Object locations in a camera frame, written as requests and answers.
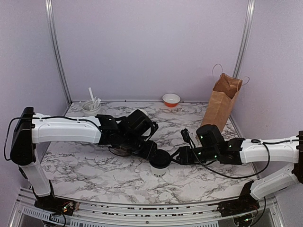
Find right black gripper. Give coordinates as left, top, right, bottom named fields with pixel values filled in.
left=169, top=146, right=218, bottom=166

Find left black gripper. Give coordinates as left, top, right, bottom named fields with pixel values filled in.
left=121, top=133, right=159, bottom=161

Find black plastic cup lid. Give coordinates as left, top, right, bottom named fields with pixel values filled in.
left=149, top=149, right=171, bottom=169

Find white paper cup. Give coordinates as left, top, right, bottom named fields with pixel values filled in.
left=151, top=166, right=168, bottom=178

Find brown paper bag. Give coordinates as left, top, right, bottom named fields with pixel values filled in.
left=201, top=72, right=247, bottom=132

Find brown cardboard cup carrier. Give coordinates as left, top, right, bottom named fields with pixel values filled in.
left=108, top=146, right=132, bottom=157

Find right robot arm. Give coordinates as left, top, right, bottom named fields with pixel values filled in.
left=171, top=126, right=303, bottom=217

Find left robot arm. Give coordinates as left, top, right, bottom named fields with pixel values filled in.
left=9, top=107, right=159, bottom=216

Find stacked white paper cups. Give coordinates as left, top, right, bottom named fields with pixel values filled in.
left=130, top=109, right=148, bottom=116

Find orange and white bowl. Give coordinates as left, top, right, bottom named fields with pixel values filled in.
left=162, top=93, right=180, bottom=108

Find white cylindrical straw holder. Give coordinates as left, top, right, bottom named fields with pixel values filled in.
left=82, top=100, right=101, bottom=116

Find tall white wrapped straw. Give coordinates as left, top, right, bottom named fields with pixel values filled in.
left=88, top=87, right=95, bottom=103

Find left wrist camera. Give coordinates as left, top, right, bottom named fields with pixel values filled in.
left=147, top=122, right=159, bottom=140

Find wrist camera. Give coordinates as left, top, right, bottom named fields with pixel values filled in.
left=147, top=122, right=159, bottom=140
left=181, top=128, right=196, bottom=148

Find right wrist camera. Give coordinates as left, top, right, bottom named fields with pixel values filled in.
left=181, top=128, right=196, bottom=148

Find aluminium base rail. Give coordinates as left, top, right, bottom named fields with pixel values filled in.
left=8, top=188, right=285, bottom=227

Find left aluminium frame post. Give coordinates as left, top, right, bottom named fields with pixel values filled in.
left=45, top=0, right=72, bottom=105

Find aluminium frame post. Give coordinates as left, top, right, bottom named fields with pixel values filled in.
left=45, top=0, right=72, bottom=105
left=232, top=0, right=256, bottom=78

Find right aluminium frame post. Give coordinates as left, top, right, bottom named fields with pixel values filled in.
left=232, top=0, right=256, bottom=78

